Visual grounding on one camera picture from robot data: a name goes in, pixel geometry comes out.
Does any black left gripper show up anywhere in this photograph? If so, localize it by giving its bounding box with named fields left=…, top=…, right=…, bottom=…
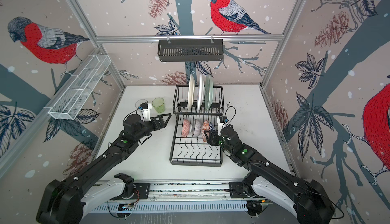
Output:
left=134, top=113, right=171, bottom=142

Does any green glass tumbler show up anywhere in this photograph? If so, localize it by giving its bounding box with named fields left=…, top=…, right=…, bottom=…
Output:
left=152, top=98, right=166, bottom=114

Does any clear plastic cup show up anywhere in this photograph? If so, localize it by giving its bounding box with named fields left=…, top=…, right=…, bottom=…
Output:
left=135, top=99, right=148, bottom=109

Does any orange and blue patterned bowl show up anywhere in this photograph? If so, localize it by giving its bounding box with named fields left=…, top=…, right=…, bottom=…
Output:
left=202, top=120, right=215, bottom=143

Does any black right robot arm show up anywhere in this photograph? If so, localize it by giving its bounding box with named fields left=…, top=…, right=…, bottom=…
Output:
left=204, top=125, right=335, bottom=224

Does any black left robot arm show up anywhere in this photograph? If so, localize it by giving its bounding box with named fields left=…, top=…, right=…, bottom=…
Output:
left=36, top=113, right=172, bottom=224

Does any pink floral bowl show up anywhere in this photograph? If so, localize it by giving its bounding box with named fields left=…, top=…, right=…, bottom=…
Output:
left=181, top=119, right=193, bottom=137

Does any pale green plate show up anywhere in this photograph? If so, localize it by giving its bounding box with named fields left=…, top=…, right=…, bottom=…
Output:
left=205, top=75, right=214, bottom=111

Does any cream plate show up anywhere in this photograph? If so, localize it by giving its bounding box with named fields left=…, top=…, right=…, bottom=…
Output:
left=187, top=75, right=195, bottom=111

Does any white patterned plate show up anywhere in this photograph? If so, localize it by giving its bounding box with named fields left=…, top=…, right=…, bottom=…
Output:
left=197, top=73, right=205, bottom=112

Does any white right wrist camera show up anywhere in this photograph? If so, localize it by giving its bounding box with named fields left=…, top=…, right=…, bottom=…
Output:
left=217, top=116, right=229, bottom=136

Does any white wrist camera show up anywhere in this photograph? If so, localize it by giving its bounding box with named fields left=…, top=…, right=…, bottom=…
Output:
left=140, top=103, right=152, bottom=121
left=217, top=116, right=229, bottom=136

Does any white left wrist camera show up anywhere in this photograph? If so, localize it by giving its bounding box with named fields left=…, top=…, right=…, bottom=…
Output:
left=140, top=103, right=152, bottom=121

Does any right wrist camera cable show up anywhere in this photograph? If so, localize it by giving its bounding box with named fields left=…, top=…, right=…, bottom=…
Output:
left=223, top=105, right=237, bottom=125

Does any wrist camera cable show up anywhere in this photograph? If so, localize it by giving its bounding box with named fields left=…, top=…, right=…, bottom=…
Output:
left=123, top=106, right=145, bottom=122
left=223, top=105, right=237, bottom=125

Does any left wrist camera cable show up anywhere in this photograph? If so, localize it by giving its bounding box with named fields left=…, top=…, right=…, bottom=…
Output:
left=123, top=106, right=145, bottom=122

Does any black wire dish rack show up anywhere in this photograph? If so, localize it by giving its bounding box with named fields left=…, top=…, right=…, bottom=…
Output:
left=169, top=85, right=224, bottom=167

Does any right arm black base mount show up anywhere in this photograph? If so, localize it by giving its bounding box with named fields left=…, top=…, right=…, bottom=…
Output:
left=228, top=182, right=257, bottom=199

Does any black hanging wall basket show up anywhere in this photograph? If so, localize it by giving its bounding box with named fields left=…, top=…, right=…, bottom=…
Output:
left=157, top=39, right=224, bottom=62

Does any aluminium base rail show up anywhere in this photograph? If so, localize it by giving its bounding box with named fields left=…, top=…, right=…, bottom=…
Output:
left=83, top=178, right=272, bottom=218

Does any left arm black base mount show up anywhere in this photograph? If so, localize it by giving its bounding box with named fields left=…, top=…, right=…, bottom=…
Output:
left=114, top=173, right=151, bottom=200

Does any white mesh wall shelf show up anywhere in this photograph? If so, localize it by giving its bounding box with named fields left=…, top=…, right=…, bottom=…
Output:
left=48, top=54, right=111, bottom=120

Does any horizontal aluminium frame bar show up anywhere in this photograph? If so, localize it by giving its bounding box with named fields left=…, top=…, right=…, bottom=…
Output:
left=95, top=34, right=285, bottom=44

